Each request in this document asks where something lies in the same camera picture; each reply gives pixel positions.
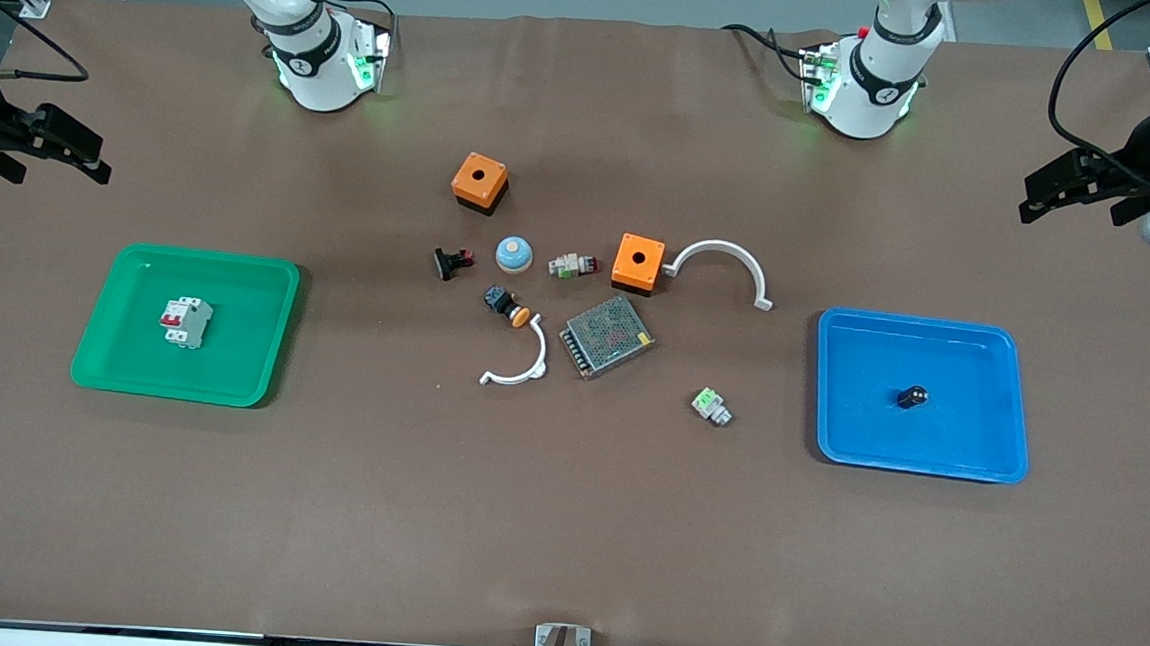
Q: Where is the white red circuit breaker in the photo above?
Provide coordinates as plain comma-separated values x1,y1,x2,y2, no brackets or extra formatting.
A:
156,295,215,352

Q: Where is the green plastic tray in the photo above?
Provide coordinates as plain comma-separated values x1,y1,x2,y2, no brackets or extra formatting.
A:
68,238,303,412

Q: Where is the blue plastic tray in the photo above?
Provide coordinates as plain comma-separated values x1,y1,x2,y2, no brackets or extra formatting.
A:
808,306,1038,486

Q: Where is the orange black button box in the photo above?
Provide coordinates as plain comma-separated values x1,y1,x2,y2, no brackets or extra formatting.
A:
447,150,512,219
609,231,668,298

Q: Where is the green white contact block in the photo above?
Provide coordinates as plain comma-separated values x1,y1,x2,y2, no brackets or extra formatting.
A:
690,386,735,429

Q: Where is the blue round dome button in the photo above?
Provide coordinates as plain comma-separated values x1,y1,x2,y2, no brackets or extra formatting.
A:
494,235,536,276

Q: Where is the black orange push button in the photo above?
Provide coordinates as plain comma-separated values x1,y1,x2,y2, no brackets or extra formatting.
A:
481,284,534,329

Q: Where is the metal mesh power supply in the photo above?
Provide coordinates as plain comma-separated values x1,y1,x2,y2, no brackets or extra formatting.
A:
556,291,660,386

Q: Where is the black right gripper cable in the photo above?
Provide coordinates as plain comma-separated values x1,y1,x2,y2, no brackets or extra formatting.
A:
0,0,95,85

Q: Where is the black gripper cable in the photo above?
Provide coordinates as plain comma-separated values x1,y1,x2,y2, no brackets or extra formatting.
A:
0,0,95,85
1042,0,1150,191

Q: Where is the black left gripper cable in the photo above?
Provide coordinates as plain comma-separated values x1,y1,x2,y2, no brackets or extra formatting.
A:
1042,0,1150,191

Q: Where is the black left base cable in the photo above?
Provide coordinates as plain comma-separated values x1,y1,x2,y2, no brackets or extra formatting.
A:
718,22,823,85

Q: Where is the large white arc bracket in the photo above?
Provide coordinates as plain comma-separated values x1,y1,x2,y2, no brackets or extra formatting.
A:
660,236,778,312

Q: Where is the black red switch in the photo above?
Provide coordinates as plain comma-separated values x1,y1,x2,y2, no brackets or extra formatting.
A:
431,244,474,284

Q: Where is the small white arc bracket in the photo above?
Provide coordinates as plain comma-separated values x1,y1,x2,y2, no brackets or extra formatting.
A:
478,316,551,390

